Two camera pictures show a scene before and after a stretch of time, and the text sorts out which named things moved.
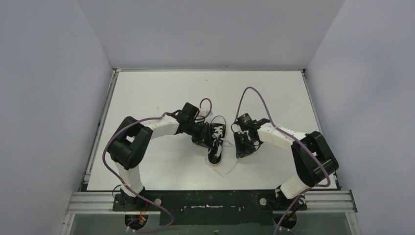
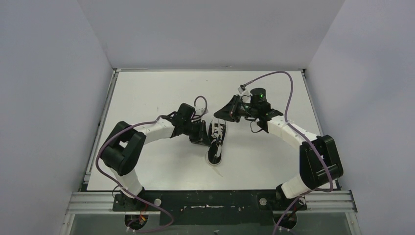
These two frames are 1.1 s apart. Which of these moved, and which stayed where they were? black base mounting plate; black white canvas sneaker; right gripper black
Moved: right gripper black
Stayed: black white canvas sneaker; black base mounting plate
